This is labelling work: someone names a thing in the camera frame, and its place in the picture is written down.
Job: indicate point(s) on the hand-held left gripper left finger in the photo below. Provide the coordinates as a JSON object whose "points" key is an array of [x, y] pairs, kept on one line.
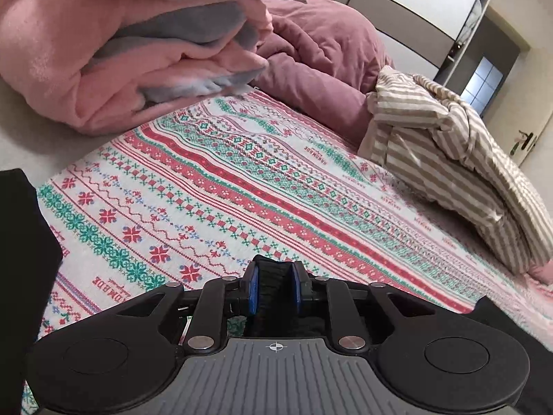
{"points": [[252, 287]]}

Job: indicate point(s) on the black pants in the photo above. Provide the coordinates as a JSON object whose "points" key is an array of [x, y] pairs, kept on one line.
{"points": [[21, 268]]}

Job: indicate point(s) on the pink and grey blanket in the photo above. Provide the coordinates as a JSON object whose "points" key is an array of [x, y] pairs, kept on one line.
{"points": [[65, 52]]}

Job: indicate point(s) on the cream door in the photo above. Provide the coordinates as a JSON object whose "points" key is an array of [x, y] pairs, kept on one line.
{"points": [[538, 108]]}

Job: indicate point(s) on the open corner shelf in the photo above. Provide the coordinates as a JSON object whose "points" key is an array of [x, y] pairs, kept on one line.
{"points": [[468, 26]]}

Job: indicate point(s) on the patterned bed sheet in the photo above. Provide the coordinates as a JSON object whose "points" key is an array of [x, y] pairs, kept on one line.
{"points": [[259, 181]]}

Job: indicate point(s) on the hallway window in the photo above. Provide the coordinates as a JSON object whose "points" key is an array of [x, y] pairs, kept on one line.
{"points": [[480, 86]]}

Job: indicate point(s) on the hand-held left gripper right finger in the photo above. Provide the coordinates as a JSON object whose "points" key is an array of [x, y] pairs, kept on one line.
{"points": [[297, 288]]}

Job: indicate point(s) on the mauve duvet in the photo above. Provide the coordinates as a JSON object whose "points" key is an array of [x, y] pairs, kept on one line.
{"points": [[324, 43]]}

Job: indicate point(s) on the striped folded duvet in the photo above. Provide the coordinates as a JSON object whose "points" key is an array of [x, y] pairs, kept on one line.
{"points": [[453, 147]]}

